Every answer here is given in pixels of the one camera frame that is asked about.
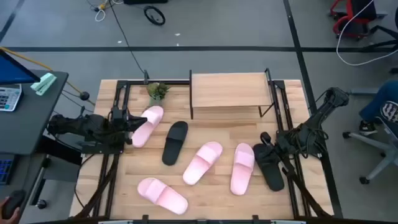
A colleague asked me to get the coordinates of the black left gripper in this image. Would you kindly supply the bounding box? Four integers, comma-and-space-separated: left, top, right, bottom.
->
108, 116, 149, 146

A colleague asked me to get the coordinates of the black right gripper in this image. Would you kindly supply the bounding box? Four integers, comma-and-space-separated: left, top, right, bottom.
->
257, 132, 296, 163

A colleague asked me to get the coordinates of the pink slide sandal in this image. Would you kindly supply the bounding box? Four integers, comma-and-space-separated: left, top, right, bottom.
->
131, 105, 165, 149
229, 142, 256, 197
137, 177, 189, 215
182, 141, 224, 187

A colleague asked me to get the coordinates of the black slide sandal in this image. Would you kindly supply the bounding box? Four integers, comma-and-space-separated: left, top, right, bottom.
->
161, 121, 189, 167
253, 142, 285, 192

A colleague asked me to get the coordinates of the wooden shelf with black frame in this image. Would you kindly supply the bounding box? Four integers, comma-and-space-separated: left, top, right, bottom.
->
188, 68, 276, 121

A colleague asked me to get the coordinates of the small green potted plant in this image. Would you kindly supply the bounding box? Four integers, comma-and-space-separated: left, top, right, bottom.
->
146, 81, 171, 108

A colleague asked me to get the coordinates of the grey desk base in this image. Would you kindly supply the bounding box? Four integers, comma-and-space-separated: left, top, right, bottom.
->
29, 135, 83, 206

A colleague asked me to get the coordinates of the grey office chair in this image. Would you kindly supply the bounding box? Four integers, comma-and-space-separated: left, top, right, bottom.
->
341, 116, 398, 185

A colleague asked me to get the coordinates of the mint green stapler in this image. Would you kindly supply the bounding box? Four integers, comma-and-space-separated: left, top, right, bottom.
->
30, 72, 58, 96

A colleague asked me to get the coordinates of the dark grey desk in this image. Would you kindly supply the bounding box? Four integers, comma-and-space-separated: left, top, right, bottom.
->
0, 70, 69, 156

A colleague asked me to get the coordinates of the grey flat bar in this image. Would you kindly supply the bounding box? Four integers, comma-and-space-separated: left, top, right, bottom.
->
350, 87, 379, 96

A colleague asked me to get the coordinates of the black box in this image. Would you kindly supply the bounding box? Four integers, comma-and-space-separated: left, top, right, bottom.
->
123, 0, 169, 5

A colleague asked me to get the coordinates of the black keyboard tray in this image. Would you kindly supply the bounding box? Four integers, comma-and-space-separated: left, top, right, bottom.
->
0, 152, 50, 224

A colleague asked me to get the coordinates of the person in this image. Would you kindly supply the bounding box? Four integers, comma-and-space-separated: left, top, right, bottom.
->
359, 80, 398, 136

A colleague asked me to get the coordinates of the grey desk calculator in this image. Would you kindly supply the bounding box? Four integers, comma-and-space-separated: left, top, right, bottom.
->
0, 83, 23, 112

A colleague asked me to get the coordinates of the computer monitor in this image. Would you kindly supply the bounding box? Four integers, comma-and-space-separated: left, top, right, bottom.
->
0, 49, 41, 86

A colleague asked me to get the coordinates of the backlit computer keyboard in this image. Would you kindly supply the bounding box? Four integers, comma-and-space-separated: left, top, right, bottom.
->
0, 158, 15, 186

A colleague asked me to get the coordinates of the black computer mouse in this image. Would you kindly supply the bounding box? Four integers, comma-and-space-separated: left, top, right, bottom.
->
1, 189, 26, 220

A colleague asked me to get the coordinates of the person's hand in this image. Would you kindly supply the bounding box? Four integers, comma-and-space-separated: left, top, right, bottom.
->
0, 196, 21, 224

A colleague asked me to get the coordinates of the red and black chair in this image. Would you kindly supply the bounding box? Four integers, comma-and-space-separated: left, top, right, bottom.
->
329, 0, 388, 40

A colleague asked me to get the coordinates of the black chair base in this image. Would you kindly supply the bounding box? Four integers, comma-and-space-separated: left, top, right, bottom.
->
360, 24, 398, 54

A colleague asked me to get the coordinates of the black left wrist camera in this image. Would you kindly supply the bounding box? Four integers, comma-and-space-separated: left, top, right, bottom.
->
111, 105, 130, 123

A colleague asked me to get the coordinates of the black metal rig frame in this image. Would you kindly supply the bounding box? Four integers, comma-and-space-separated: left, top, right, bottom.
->
74, 70, 343, 224

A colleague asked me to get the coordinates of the black floor cable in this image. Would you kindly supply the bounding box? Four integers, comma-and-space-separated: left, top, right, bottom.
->
107, 0, 147, 75

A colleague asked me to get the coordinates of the black ring wheel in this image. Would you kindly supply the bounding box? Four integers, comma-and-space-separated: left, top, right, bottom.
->
143, 5, 166, 26

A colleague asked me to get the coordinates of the white cable with yellow plug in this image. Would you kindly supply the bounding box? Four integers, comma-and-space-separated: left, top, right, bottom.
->
95, 0, 124, 22

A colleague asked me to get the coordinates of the yellow hose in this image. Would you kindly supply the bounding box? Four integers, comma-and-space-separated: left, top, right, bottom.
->
0, 46, 96, 106

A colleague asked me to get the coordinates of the long white floor cable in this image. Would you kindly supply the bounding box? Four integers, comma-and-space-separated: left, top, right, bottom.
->
335, 0, 398, 67

